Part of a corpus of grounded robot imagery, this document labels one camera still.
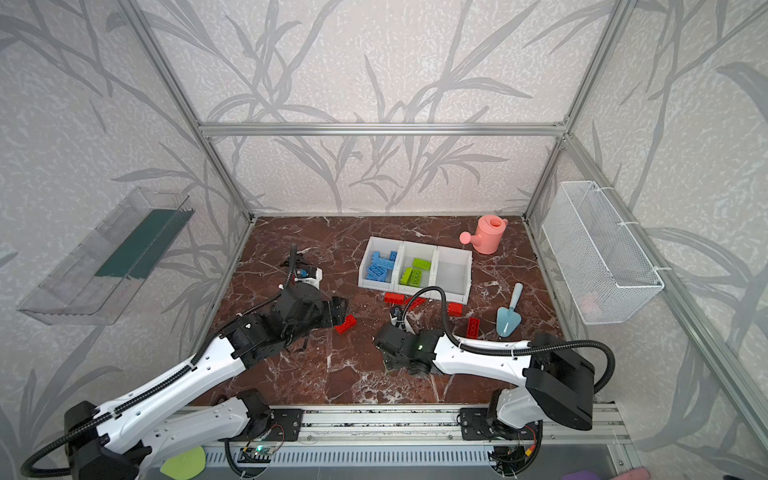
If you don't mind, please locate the white three-compartment bin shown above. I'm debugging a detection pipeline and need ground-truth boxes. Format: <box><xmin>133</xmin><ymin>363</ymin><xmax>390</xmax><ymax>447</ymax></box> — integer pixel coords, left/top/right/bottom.
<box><xmin>358</xmin><ymin>237</ymin><xmax>472</xmax><ymax>305</ymax></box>

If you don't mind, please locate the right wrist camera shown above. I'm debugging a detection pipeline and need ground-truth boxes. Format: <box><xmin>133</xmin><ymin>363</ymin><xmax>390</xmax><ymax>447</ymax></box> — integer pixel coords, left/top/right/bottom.
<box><xmin>389</xmin><ymin>305</ymin><xmax>410</xmax><ymax>330</ymax></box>

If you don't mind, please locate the pink watering can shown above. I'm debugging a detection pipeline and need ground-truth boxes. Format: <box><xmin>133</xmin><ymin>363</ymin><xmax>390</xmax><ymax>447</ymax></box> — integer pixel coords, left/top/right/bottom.
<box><xmin>459</xmin><ymin>215</ymin><xmax>508</xmax><ymax>255</ymax></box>

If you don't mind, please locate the white wire mesh basket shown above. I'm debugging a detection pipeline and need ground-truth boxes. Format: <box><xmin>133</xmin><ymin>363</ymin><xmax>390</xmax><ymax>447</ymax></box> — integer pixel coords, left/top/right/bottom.
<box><xmin>542</xmin><ymin>181</ymin><xmax>664</xmax><ymax>325</ymax></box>

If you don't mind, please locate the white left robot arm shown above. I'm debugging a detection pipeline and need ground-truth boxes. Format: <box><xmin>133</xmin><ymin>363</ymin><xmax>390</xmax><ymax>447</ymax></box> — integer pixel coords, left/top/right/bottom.
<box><xmin>20</xmin><ymin>249</ymin><xmax>349</xmax><ymax>479</ymax></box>

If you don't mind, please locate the controller board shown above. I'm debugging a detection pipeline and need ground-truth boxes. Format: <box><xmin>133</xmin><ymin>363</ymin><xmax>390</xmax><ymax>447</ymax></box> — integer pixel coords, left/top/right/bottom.
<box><xmin>489</xmin><ymin>444</ymin><xmax>538</xmax><ymax>477</ymax></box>
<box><xmin>236</xmin><ymin>443</ymin><xmax>283</xmax><ymax>466</ymax></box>

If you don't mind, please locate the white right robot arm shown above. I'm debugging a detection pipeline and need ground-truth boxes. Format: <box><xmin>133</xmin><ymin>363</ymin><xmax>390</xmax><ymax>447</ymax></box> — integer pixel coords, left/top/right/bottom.
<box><xmin>373</xmin><ymin>286</ymin><xmax>616</xmax><ymax>431</ymax></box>

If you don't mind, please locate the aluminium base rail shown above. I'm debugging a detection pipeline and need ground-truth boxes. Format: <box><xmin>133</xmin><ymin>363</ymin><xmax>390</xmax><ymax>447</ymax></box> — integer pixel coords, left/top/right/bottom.
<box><xmin>179</xmin><ymin>403</ymin><xmax>631</xmax><ymax>448</ymax></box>

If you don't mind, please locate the right controller board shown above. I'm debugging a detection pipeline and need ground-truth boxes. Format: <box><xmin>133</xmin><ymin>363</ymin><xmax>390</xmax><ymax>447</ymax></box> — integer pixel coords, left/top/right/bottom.
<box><xmin>489</xmin><ymin>444</ymin><xmax>538</xmax><ymax>477</ymax></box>

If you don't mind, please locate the green lego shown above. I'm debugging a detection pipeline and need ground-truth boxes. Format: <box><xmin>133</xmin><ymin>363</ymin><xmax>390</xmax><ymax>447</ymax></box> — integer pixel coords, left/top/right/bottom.
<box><xmin>412</xmin><ymin>258</ymin><xmax>431</xmax><ymax>270</ymax></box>
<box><xmin>399</xmin><ymin>267</ymin><xmax>413</xmax><ymax>285</ymax></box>
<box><xmin>408</xmin><ymin>268</ymin><xmax>423</xmax><ymax>288</ymax></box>

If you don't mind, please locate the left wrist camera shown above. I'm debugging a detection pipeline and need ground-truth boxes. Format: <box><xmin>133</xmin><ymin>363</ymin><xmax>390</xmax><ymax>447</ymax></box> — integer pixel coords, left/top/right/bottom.
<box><xmin>294</xmin><ymin>267</ymin><xmax>323</xmax><ymax>289</ymax></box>

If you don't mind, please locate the light blue trowel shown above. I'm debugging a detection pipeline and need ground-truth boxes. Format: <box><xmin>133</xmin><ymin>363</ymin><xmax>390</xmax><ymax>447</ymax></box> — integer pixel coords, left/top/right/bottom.
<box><xmin>496</xmin><ymin>283</ymin><xmax>523</xmax><ymax>338</ymax></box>

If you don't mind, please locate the small red lego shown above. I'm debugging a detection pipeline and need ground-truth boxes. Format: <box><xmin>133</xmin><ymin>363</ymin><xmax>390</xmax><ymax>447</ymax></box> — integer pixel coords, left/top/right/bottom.
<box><xmin>447</xmin><ymin>302</ymin><xmax>464</xmax><ymax>317</ymax></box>

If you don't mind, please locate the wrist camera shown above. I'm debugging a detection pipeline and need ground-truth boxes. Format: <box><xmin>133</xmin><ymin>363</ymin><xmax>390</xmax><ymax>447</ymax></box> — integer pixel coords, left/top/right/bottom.
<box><xmin>294</xmin><ymin>267</ymin><xmax>323</xmax><ymax>289</ymax></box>
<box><xmin>389</xmin><ymin>305</ymin><xmax>410</xmax><ymax>330</ymax></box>

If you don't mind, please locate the left controller board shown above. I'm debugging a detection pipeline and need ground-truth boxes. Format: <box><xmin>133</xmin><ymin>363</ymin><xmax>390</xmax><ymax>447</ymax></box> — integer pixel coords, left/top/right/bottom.
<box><xmin>236</xmin><ymin>443</ymin><xmax>283</xmax><ymax>466</ymax></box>

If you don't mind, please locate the clear wall shelf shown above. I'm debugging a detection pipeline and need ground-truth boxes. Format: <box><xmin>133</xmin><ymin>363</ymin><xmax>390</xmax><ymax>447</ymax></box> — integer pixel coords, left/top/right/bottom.
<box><xmin>17</xmin><ymin>187</ymin><xmax>195</xmax><ymax>326</ymax></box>

